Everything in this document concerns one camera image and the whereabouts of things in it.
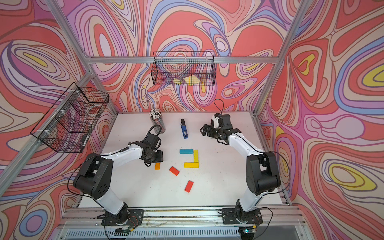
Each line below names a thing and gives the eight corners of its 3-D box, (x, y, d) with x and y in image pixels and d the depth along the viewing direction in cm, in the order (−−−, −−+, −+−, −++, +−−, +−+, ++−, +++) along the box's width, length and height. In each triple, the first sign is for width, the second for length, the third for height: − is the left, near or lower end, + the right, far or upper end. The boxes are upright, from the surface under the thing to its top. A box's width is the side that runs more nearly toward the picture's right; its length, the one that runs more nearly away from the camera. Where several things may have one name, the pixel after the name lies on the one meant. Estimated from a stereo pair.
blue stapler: (184, 139, 106) (183, 134, 101) (180, 123, 115) (180, 119, 111) (188, 138, 106) (188, 133, 102) (184, 123, 116) (184, 118, 111)
